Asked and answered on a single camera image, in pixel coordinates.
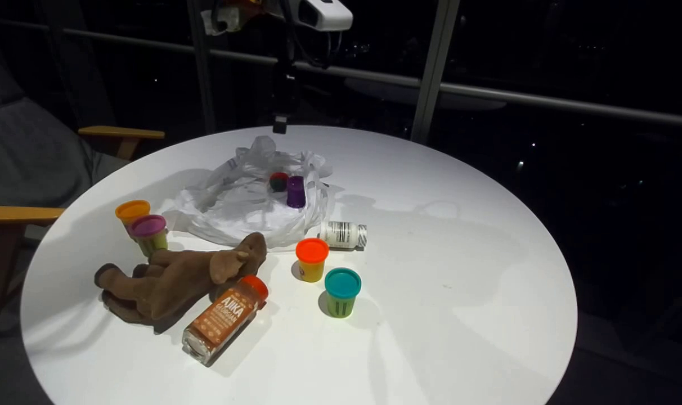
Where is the teal lid play dough tub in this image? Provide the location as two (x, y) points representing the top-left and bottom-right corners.
(323, 265), (364, 321)

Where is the pink lid play dough tub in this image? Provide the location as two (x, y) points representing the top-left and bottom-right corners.
(129, 213), (172, 256)

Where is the light vertical window post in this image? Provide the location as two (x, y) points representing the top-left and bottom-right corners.
(407, 0), (463, 145)

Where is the wooden armchair with grey cushion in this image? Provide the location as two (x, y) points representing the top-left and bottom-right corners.
(0, 43), (170, 343)

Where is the brown plush moose toy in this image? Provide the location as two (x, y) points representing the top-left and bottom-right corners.
(93, 229), (270, 336)

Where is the dark vertical window post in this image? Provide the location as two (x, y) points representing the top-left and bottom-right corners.
(184, 0), (222, 130)

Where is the metal window railing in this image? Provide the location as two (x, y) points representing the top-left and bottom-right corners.
(57, 25), (682, 130)

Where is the white plastic bag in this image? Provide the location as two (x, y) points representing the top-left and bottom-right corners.
(163, 132), (335, 251)

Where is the red-orange lid play dough tub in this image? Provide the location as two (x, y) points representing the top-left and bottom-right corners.
(292, 235), (331, 285)

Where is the crumpled tape wad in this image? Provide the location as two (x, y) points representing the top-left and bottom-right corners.
(198, 1), (246, 37)

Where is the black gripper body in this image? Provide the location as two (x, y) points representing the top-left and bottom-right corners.
(272, 14), (305, 85)

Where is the purple play dough tub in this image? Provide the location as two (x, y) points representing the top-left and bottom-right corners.
(285, 174), (309, 211)

